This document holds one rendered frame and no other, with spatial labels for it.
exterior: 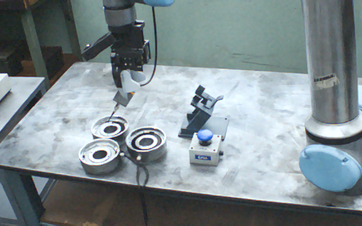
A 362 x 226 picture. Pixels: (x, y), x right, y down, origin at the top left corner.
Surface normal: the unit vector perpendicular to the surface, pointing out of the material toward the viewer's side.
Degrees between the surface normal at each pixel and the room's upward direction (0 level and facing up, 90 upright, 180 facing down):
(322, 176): 97
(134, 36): 90
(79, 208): 0
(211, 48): 90
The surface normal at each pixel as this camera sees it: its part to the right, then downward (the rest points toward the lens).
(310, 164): -0.55, 0.60
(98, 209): -0.07, -0.83
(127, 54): -0.24, 0.56
